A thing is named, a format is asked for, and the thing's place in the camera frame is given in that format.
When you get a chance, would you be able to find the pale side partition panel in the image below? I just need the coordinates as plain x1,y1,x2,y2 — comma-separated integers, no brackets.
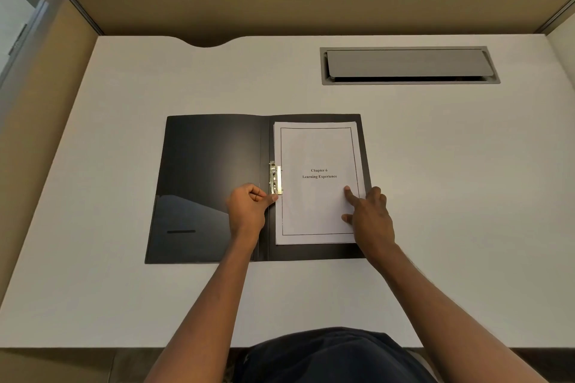
545,12,575,92

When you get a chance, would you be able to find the white paper stack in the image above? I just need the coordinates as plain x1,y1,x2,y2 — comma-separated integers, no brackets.
273,121,367,246

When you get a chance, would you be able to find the grey cable hatch lid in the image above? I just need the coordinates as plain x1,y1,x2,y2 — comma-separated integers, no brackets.
320,46,501,86

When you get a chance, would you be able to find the person's left forearm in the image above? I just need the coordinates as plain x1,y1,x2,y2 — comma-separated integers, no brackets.
143,236,262,383

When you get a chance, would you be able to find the grey glass door frame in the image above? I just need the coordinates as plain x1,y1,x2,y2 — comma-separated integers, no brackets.
0,0,61,88

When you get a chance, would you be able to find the person's left hand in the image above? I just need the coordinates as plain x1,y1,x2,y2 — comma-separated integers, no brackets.
226,183,279,241

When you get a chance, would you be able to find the person's right forearm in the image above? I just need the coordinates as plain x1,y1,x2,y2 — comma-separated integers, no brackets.
365,241,550,383

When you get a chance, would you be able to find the black plastic folder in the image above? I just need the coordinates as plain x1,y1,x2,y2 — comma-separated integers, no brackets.
145,114,373,265

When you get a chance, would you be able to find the gold metal folder clip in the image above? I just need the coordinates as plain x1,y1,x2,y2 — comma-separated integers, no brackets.
269,160,284,196

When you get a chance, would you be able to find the beige side partition panel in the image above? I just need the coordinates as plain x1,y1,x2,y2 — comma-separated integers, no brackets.
0,0,99,305

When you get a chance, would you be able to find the person's dark blue shirt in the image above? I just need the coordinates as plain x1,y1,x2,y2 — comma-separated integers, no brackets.
233,327,437,383

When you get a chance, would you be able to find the person's right hand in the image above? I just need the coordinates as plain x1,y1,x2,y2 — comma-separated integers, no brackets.
341,186,397,261

